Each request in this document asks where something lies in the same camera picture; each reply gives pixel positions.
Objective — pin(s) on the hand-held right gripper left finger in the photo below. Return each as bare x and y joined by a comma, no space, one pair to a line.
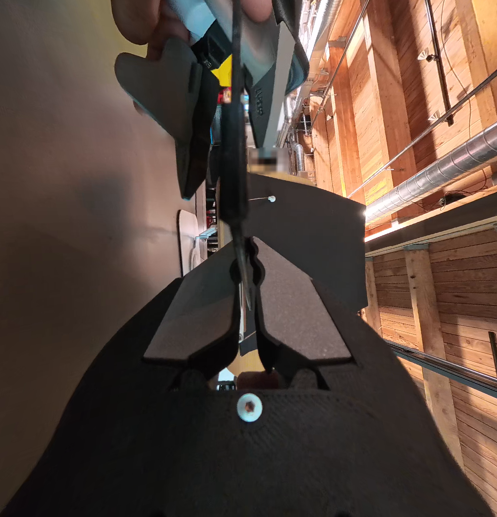
192,319

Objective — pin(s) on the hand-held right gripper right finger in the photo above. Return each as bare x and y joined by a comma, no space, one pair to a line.
301,319

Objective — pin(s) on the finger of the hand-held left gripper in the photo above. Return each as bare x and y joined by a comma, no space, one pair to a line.
264,60
171,93

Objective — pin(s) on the person's left hand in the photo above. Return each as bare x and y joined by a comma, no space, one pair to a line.
139,20

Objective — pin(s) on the silver clamp bar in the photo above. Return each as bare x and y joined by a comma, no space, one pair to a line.
208,236

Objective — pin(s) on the black board with wooden edge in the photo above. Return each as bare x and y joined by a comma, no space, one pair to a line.
313,234

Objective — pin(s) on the silver ventilation duct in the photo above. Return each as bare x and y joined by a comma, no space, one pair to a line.
313,48
434,169

